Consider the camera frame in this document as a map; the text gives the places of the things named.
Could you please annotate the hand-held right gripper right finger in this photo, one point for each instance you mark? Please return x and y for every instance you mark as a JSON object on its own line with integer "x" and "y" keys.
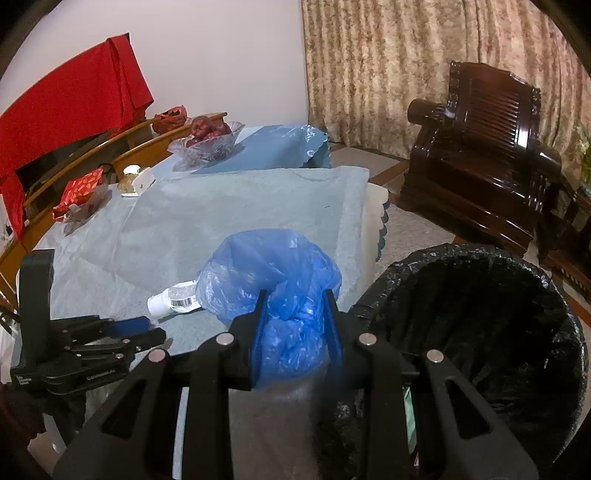
{"x": 333, "y": 323}

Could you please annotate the dark wooden armchair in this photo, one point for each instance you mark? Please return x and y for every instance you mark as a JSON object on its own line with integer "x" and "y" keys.
{"x": 485, "y": 152}

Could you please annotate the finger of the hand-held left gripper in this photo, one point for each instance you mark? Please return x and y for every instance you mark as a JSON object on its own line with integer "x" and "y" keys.
{"x": 147, "y": 339}
{"x": 131, "y": 326}

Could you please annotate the red apple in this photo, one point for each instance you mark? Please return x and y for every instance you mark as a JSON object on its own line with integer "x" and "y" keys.
{"x": 220, "y": 130}
{"x": 196, "y": 139}
{"x": 201, "y": 125}

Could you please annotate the clear glass dish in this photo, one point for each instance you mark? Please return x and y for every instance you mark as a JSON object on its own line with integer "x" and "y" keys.
{"x": 92, "y": 207}

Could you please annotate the white scalloped table cover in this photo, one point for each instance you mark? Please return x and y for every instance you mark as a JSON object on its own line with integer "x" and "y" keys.
{"x": 374, "y": 207}

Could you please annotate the beige patterned curtain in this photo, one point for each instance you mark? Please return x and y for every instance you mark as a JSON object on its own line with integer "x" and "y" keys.
{"x": 369, "y": 69}

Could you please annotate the blue plastic bag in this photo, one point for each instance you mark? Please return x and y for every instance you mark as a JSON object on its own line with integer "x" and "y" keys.
{"x": 258, "y": 263}

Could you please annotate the pale blue tablecloth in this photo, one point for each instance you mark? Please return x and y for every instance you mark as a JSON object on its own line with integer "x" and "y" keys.
{"x": 231, "y": 203}

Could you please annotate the small bottle with white cap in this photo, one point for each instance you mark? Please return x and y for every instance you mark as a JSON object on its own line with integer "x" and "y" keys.
{"x": 161, "y": 304}

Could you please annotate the gold and white tissue box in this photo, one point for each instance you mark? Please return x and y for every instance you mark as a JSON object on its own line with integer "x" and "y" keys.
{"x": 138, "y": 182}

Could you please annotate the dark wooden side table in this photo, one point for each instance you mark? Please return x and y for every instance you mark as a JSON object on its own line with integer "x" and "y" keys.
{"x": 572, "y": 221}

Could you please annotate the red snack packet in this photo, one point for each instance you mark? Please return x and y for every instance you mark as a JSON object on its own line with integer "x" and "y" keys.
{"x": 81, "y": 189}

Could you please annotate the glass fruit bowl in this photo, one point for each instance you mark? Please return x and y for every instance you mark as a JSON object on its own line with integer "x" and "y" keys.
{"x": 203, "y": 150}

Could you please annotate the bin with black liner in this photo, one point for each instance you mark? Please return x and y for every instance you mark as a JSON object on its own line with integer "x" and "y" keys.
{"x": 485, "y": 323}

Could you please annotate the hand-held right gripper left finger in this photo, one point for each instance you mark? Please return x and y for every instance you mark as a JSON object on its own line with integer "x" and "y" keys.
{"x": 251, "y": 332}

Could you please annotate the red cloth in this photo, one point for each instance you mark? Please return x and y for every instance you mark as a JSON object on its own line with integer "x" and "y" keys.
{"x": 69, "y": 106}

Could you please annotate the red plastic bag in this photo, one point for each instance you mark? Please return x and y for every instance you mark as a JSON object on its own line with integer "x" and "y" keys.
{"x": 168, "y": 121}

